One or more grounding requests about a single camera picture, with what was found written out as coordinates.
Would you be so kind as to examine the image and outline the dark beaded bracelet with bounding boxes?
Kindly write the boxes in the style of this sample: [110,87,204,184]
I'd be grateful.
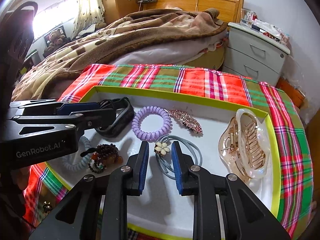
[80,143,124,175]

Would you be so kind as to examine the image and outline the grey hair ties with flower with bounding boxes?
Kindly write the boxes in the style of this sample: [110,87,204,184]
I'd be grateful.
[153,134,203,180]

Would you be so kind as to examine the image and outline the rhinestone hair clip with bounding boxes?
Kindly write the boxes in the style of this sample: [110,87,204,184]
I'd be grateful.
[165,109,203,134]

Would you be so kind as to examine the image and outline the black wristband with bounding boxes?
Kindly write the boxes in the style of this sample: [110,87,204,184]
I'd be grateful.
[95,97,135,138]

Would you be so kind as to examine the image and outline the brown patterned blanket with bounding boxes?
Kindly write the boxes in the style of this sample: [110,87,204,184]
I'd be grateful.
[11,8,228,101]

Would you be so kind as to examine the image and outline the translucent beige claw clip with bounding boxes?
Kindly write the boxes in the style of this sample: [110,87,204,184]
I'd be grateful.
[218,108,271,183]

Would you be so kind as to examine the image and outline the yellow-green shallow box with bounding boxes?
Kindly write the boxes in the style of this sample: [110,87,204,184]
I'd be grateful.
[44,85,282,240]

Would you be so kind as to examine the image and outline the red green plaid cloth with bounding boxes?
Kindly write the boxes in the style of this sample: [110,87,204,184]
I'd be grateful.
[40,64,313,239]

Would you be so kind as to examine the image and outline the teddy bear picture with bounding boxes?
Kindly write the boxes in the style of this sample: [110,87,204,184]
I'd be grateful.
[43,25,71,58]

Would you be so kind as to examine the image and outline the spotted curtain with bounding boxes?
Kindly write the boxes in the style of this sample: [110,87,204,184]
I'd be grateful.
[70,0,105,40]

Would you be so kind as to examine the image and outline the white bedside drawer cabinet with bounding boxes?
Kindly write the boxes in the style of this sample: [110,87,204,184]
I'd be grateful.
[222,22,291,86]

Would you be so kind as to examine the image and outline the clutter on bedside cabinet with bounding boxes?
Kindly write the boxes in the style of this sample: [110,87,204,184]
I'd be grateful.
[240,9,290,45]

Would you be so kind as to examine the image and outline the wooden headboard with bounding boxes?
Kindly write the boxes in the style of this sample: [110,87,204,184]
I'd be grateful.
[142,0,245,23]

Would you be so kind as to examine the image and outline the light blue spiral hair tie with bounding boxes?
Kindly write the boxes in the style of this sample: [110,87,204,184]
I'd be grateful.
[61,135,93,172]

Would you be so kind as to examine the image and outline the purple spiral hair tie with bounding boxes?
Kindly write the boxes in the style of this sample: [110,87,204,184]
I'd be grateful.
[131,106,173,142]

